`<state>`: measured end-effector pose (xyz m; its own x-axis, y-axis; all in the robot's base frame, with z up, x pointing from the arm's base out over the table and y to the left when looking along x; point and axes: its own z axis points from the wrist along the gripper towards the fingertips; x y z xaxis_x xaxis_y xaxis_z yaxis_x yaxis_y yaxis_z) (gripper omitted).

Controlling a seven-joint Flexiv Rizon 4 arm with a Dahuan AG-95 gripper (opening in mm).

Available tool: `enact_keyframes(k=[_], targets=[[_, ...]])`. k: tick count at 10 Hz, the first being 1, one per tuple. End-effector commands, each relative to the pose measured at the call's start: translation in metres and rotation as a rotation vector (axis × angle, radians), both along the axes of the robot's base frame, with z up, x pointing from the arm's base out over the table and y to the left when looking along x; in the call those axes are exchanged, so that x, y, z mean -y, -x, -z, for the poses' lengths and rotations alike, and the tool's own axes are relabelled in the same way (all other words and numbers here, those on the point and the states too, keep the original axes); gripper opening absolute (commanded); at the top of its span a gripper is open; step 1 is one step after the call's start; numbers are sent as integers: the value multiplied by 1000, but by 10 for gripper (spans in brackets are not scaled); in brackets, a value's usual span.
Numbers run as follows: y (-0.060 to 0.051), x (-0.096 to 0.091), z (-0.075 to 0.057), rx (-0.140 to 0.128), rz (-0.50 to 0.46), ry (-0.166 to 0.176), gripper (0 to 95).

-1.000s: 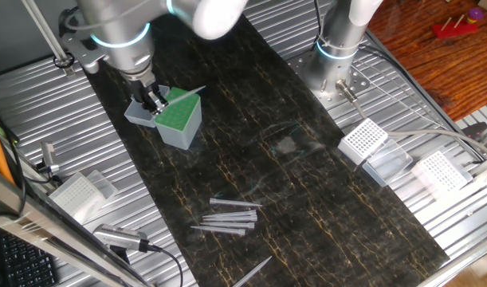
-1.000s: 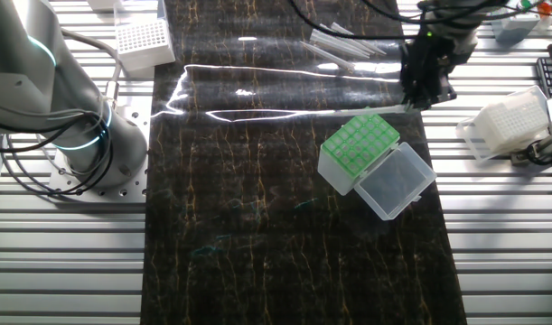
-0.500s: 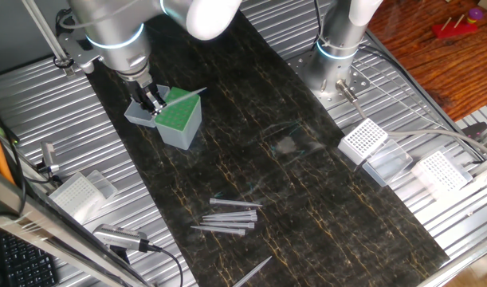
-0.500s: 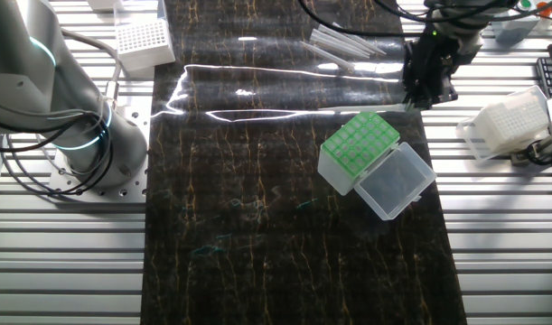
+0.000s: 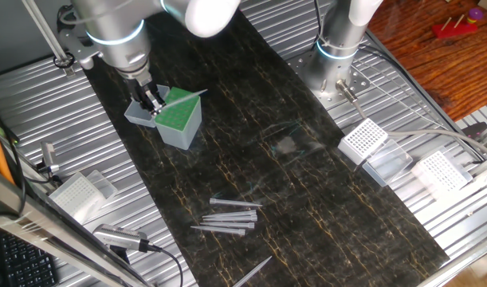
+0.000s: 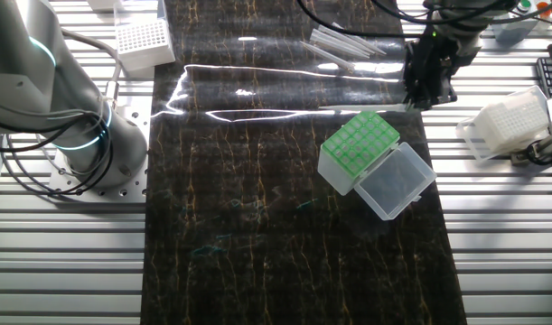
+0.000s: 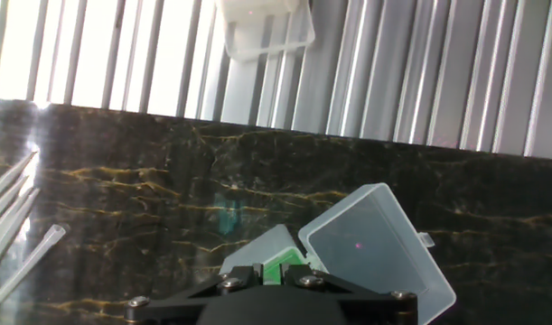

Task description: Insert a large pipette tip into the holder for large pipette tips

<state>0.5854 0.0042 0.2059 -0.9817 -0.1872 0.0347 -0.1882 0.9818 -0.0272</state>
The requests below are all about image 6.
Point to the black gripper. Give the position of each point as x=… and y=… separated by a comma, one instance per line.
x=431, y=58

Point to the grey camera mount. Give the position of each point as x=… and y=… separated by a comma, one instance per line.
x=551, y=143

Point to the clear large pipette tip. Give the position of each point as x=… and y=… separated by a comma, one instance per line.
x=348, y=39
x=341, y=44
x=327, y=56
x=354, y=35
x=370, y=108
x=332, y=46

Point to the white tip rack clear lid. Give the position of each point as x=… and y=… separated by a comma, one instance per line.
x=142, y=38

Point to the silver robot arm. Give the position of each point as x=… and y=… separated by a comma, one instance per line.
x=22, y=67

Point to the grey button control box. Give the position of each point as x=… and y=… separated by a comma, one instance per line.
x=524, y=6

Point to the white tip rack tilted box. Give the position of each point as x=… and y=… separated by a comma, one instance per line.
x=510, y=122

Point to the orange capped white tube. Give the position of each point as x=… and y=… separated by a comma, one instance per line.
x=544, y=9

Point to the black keyboard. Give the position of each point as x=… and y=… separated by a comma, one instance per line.
x=551, y=74

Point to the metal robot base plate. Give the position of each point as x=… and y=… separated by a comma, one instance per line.
x=137, y=117

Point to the green pipette tip holder box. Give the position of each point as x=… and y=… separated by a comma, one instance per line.
x=357, y=144

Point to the black marble pattern mat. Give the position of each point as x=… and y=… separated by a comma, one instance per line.
x=257, y=248

